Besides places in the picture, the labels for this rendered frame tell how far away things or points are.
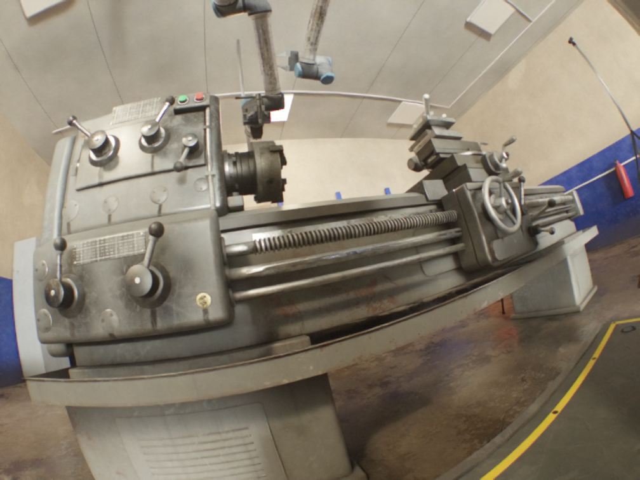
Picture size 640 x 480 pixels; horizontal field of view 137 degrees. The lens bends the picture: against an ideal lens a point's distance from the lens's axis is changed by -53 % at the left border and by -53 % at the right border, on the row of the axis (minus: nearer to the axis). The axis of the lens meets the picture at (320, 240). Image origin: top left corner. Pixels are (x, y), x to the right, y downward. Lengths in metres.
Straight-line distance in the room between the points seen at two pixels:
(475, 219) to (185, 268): 0.84
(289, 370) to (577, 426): 0.50
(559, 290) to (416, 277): 1.30
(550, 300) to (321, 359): 1.72
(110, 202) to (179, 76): 2.96
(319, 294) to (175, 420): 0.51
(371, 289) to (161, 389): 0.62
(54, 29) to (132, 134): 2.78
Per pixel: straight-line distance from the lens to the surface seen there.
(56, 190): 1.01
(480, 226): 0.92
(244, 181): 1.01
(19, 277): 4.30
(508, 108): 5.58
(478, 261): 0.95
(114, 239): 0.65
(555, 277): 1.98
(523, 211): 1.11
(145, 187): 0.82
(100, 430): 0.85
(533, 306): 2.12
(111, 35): 3.42
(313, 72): 1.60
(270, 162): 0.98
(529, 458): 0.35
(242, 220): 0.75
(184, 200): 0.77
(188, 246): 0.58
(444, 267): 0.98
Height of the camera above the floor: 0.56
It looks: 12 degrees up
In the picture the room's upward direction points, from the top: 13 degrees counter-clockwise
